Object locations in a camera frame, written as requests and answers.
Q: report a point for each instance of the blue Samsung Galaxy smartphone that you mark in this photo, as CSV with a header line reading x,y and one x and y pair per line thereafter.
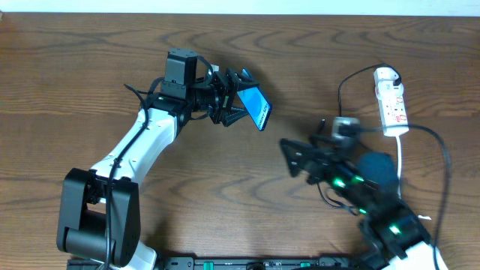
x,y
257,105

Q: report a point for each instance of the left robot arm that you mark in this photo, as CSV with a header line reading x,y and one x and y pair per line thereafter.
x,y
99,215

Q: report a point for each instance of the white power strip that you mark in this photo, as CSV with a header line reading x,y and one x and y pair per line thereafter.
x,y
391,108

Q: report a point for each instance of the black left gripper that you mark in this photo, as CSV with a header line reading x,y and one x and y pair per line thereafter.
x,y
224,97

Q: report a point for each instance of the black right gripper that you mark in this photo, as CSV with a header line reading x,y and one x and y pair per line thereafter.
x,y
313,163

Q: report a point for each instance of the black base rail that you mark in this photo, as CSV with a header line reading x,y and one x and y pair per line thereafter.
x,y
189,263

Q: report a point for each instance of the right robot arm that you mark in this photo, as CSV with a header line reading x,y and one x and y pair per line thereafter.
x,y
394,233

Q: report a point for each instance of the white USB charger adapter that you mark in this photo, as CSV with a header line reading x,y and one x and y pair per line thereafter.
x,y
384,74

